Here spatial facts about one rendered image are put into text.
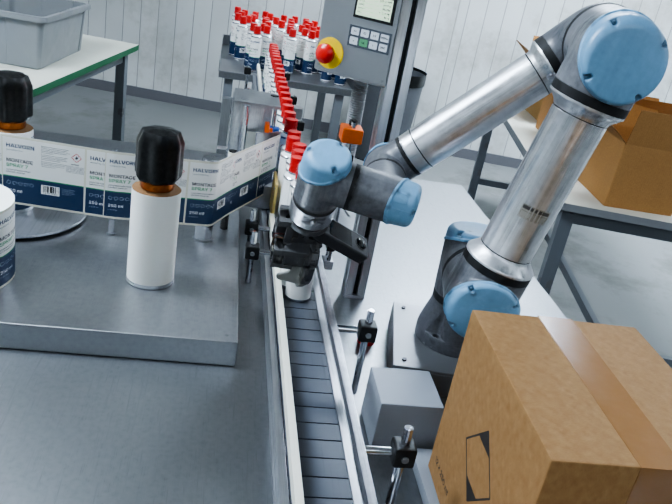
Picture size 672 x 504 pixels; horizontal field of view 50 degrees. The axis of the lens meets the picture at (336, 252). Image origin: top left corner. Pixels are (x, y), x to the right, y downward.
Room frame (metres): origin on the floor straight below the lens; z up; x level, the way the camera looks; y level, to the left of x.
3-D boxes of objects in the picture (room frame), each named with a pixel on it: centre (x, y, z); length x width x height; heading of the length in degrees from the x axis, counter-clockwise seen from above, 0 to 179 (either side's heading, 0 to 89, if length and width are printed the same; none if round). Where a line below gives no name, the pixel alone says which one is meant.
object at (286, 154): (1.67, 0.15, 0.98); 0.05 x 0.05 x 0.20
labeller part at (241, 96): (1.76, 0.26, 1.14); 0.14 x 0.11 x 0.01; 11
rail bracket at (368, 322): (1.05, -0.05, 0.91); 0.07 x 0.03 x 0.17; 101
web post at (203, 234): (1.46, 0.29, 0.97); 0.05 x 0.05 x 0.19
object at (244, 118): (1.76, 0.25, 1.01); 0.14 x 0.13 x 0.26; 11
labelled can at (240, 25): (3.81, 0.45, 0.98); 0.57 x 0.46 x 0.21; 101
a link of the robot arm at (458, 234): (1.21, -0.25, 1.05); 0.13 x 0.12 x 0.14; 179
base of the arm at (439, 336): (1.22, -0.25, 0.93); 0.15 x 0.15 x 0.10
